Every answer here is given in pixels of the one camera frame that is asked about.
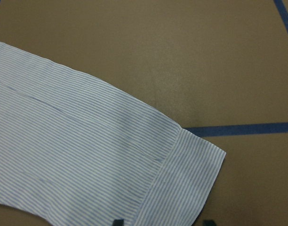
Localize blue striped button shirt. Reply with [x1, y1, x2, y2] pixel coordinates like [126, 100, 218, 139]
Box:
[0, 42, 226, 226]

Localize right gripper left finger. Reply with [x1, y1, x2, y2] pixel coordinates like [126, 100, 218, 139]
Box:
[112, 219, 124, 226]

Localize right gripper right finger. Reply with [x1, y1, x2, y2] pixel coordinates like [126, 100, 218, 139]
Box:
[202, 219, 215, 226]

